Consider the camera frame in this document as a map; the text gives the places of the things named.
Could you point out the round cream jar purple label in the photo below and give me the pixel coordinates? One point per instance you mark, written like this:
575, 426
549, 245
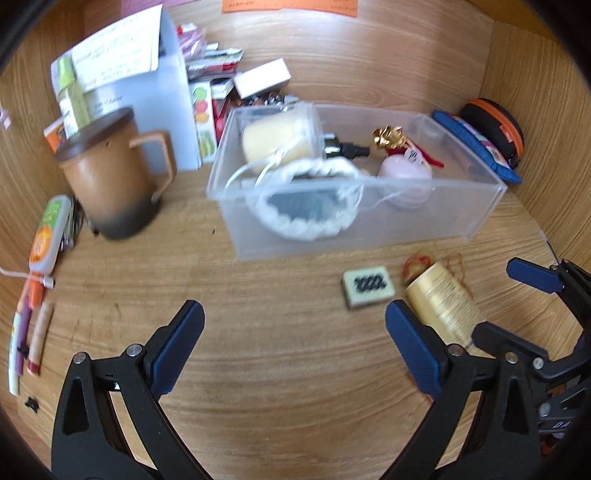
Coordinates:
277, 136

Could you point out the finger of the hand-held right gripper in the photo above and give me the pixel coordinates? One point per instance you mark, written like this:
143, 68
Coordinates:
533, 277
498, 339

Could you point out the beige pen red cap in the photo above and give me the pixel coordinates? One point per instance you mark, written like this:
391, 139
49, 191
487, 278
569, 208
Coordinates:
40, 337

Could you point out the black round case orange zip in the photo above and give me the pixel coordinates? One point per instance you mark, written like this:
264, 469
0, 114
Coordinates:
498, 127

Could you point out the small black clip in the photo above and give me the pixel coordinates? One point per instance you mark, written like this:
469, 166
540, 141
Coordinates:
32, 404

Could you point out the white file box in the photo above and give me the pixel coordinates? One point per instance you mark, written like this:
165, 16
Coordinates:
175, 115

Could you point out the pile of red snack packets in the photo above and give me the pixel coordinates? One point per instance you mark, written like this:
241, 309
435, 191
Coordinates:
210, 55

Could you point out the black shiny fitting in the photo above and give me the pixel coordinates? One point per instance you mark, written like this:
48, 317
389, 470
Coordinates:
344, 147

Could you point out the white orange green dispenser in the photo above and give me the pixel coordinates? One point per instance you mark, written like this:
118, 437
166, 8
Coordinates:
46, 235

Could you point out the orange marker pen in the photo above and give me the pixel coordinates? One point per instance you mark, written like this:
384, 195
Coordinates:
34, 295

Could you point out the fruit print carton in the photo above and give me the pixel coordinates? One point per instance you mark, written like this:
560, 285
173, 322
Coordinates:
203, 120

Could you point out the brown mug with lid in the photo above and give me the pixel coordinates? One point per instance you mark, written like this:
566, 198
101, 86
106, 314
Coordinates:
111, 184

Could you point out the bunch of metal keys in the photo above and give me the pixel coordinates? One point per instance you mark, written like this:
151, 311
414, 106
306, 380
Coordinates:
270, 99

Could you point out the white small carton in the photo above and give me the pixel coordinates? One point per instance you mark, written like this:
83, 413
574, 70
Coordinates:
261, 77

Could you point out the white tile with black dots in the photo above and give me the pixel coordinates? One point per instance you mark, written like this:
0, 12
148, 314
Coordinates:
369, 286

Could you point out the orange small carton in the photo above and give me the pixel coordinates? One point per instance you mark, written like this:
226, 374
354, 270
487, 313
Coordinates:
55, 136

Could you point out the blue zip pouch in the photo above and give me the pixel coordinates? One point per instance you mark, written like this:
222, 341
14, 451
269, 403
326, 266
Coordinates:
480, 147

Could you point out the green white small boxes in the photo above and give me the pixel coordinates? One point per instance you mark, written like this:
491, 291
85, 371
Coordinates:
74, 99

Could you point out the gold foil ornament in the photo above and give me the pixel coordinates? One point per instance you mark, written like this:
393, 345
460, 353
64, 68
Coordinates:
388, 137

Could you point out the wooden desktop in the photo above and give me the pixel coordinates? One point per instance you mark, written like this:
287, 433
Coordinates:
277, 323

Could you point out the purple yellow pen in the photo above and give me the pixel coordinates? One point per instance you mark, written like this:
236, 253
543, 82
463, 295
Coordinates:
18, 350

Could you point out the white paper sheet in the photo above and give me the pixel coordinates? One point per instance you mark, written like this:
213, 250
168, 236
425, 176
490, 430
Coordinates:
120, 50

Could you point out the orange paper note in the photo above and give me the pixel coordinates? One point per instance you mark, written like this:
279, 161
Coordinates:
291, 5

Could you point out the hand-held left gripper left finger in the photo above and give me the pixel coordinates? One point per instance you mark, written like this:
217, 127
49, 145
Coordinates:
178, 350

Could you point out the clear plastic storage box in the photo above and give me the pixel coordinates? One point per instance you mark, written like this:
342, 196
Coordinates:
415, 221

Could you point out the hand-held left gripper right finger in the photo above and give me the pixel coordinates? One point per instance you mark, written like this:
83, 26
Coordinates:
411, 350

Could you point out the small metal tool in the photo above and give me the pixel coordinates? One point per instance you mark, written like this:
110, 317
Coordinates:
76, 224

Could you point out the pink round ceramic jar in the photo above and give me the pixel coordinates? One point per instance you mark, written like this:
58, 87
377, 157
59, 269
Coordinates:
401, 177

